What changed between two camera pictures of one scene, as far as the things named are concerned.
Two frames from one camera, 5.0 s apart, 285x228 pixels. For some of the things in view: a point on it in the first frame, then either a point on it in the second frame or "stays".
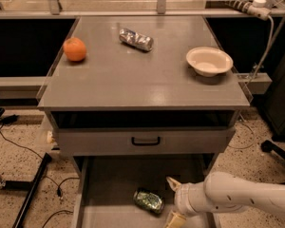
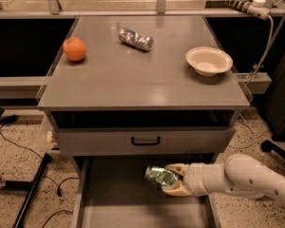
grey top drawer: [146, 141] stays
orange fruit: [74, 48] stays
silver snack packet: [132, 38] stays
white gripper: [181, 199] → [195, 176]
